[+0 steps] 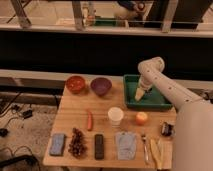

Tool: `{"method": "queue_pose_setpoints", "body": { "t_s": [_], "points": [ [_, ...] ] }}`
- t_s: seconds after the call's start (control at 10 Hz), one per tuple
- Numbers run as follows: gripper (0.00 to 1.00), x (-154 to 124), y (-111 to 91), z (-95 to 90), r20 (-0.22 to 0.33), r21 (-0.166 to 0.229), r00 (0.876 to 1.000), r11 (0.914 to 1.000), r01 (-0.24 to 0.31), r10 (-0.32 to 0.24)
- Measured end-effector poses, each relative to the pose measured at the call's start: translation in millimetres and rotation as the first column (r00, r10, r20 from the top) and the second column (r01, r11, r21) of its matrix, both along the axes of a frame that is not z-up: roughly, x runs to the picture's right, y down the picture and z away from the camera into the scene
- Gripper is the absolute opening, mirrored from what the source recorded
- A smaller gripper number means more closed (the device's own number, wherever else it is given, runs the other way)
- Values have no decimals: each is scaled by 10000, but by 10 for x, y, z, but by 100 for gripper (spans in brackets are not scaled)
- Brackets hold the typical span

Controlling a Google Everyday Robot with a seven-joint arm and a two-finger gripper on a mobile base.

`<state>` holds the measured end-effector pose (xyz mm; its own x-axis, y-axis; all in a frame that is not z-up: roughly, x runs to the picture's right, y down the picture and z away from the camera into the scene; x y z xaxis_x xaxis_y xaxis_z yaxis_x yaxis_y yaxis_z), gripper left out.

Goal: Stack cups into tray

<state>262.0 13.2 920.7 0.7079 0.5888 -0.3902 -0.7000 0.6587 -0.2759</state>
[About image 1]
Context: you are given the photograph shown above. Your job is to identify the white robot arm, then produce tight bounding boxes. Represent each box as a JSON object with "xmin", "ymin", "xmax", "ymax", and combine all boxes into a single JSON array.
[{"xmin": 138, "ymin": 57, "xmax": 213, "ymax": 171}]

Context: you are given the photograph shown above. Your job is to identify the green plastic tray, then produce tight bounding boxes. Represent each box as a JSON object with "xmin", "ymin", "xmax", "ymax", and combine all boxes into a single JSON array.
[{"xmin": 123, "ymin": 75, "xmax": 173, "ymax": 110}]

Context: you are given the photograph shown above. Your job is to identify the red apple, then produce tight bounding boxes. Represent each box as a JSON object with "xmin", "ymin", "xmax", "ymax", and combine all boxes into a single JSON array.
[{"xmin": 135, "ymin": 112, "xmax": 148, "ymax": 125}]

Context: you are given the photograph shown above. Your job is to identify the purple bowl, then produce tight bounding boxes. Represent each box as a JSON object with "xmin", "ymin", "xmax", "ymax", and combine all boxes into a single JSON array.
[{"xmin": 90, "ymin": 77, "xmax": 112, "ymax": 96}]

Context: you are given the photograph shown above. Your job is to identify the white cup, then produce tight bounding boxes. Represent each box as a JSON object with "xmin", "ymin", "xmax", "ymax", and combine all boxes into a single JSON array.
[{"xmin": 108, "ymin": 107, "xmax": 124, "ymax": 127}]

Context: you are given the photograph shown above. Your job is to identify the small dark can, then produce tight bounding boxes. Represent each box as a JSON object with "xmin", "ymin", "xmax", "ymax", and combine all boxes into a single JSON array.
[{"xmin": 161, "ymin": 122, "xmax": 174, "ymax": 137}]

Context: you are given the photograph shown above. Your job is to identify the light blue cloth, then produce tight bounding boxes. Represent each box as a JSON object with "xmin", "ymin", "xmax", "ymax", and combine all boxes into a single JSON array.
[{"xmin": 115, "ymin": 132, "xmax": 137, "ymax": 160}]

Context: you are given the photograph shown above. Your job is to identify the orange carrot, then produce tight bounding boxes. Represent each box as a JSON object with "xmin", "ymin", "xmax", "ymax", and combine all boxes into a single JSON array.
[{"xmin": 87, "ymin": 110, "xmax": 93, "ymax": 131}]

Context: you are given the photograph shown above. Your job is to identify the yellow banana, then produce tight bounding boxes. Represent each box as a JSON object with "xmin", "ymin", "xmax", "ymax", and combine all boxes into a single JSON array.
[{"xmin": 150, "ymin": 139, "xmax": 163, "ymax": 170}]

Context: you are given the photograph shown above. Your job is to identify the red bowl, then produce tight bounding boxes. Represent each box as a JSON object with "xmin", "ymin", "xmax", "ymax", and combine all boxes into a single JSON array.
[{"xmin": 66, "ymin": 75, "xmax": 86, "ymax": 94}]

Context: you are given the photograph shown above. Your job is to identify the metal spoon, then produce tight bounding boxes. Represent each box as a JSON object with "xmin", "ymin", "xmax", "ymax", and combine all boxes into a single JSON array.
[{"xmin": 141, "ymin": 134, "xmax": 149, "ymax": 165}]

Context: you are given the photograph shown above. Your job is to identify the black remote control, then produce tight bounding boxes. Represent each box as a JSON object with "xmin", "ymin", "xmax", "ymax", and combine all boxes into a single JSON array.
[{"xmin": 95, "ymin": 134, "xmax": 104, "ymax": 160}]

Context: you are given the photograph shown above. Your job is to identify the bunch of dark grapes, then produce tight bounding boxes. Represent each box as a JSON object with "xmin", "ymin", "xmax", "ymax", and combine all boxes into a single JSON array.
[{"xmin": 68, "ymin": 128, "xmax": 87, "ymax": 158}]

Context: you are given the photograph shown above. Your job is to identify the blue sponge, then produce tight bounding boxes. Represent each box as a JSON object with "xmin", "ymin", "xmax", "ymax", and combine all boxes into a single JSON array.
[{"xmin": 49, "ymin": 133, "xmax": 66, "ymax": 156}]

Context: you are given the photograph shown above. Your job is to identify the black cables on floor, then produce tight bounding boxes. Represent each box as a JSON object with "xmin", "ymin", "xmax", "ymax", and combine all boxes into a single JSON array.
[{"xmin": 0, "ymin": 92, "xmax": 34, "ymax": 138}]

